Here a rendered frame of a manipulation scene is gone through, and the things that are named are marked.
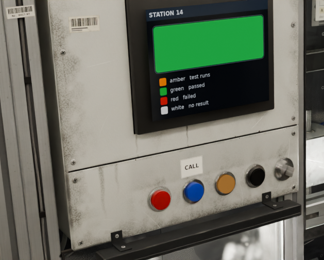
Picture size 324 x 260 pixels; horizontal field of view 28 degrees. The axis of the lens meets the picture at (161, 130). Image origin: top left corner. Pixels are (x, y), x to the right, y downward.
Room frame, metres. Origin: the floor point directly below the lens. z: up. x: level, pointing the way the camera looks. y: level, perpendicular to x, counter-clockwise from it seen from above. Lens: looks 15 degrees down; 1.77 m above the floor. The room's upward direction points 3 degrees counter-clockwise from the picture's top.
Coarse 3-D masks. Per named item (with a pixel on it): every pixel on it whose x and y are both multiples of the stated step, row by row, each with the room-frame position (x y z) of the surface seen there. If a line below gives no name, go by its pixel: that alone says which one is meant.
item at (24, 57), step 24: (24, 0) 0.87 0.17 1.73; (24, 24) 0.87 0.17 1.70; (24, 48) 0.87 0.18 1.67; (24, 72) 0.87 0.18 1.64; (24, 96) 0.86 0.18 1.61; (24, 120) 0.86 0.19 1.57; (24, 144) 0.86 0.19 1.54; (48, 144) 0.87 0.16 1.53; (24, 168) 0.85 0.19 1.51; (48, 168) 0.87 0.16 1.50; (24, 192) 0.85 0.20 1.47; (48, 192) 0.87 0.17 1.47; (48, 216) 0.87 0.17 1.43; (48, 240) 0.87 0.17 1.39
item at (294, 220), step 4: (292, 196) 1.07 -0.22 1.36; (292, 200) 1.07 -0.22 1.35; (292, 220) 1.07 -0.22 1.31; (296, 220) 1.07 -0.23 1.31; (292, 224) 1.07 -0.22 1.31; (296, 224) 1.07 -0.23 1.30; (292, 228) 1.07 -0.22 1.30; (296, 228) 1.07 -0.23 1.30; (296, 232) 1.07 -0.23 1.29; (296, 236) 1.07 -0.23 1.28; (296, 240) 1.07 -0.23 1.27; (296, 244) 1.07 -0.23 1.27; (296, 248) 1.07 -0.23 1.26; (296, 252) 1.07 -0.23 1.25; (296, 256) 1.07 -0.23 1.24
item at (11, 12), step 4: (8, 8) 0.86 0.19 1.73; (12, 8) 0.86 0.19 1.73; (16, 8) 0.86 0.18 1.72; (20, 8) 0.86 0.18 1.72; (24, 8) 0.87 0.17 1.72; (28, 8) 0.87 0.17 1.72; (32, 8) 0.87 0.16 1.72; (8, 12) 0.86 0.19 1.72; (12, 12) 0.86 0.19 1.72; (16, 12) 0.86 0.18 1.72; (20, 12) 0.86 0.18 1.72; (24, 12) 0.86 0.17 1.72; (28, 12) 0.87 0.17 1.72; (32, 12) 0.87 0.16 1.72; (8, 16) 0.85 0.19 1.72; (12, 16) 0.86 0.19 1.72; (16, 16) 0.86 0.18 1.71; (20, 16) 0.86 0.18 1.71; (24, 16) 0.86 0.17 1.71; (28, 16) 0.87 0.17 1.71; (32, 16) 0.87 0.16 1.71
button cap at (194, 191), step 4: (192, 184) 0.96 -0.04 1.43; (196, 184) 0.96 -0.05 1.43; (200, 184) 0.96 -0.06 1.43; (188, 188) 0.95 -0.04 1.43; (192, 188) 0.95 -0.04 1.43; (196, 188) 0.96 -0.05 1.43; (200, 188) 0.96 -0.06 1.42; (188, 192) 0.95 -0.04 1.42; (192, 192) 0.95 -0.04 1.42; (196, 192) 0.96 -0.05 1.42; (200, 192) 0.96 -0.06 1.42; (188, 196) 0.95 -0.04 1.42; (192, 196) 0.95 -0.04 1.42; (196, 196) 0.96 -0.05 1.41; (200, 196) 0.96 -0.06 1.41; (192, 200) 0.95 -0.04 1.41; (196, 200) 0.96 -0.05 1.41
